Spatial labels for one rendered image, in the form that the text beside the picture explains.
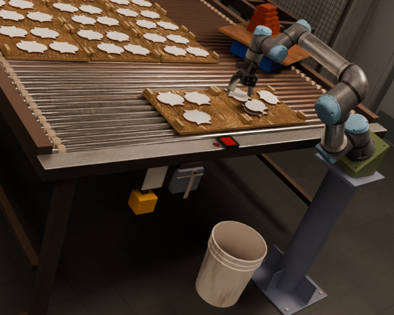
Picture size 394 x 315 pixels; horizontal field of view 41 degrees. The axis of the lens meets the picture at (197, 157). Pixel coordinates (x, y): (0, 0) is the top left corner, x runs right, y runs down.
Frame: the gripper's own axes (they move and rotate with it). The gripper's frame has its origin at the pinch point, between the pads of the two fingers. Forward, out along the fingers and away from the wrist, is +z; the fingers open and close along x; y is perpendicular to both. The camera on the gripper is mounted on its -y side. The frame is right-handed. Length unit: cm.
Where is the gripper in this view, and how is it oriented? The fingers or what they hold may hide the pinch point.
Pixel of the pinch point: (237, 94)
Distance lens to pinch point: 257.0
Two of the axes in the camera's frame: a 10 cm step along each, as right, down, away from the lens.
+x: 9.3, 0.9, 3.5
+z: -2.8, 8.0, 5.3
